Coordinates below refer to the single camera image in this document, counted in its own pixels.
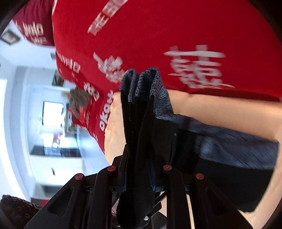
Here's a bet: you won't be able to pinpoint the black pants with patterned trim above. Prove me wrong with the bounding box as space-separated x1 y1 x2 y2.
117 68 279 228

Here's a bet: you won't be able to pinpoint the red sofa cover with characters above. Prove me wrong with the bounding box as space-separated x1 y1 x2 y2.
52 1 281 149

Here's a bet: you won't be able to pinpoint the red embroidered pillow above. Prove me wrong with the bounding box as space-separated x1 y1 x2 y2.
13 0 54 47

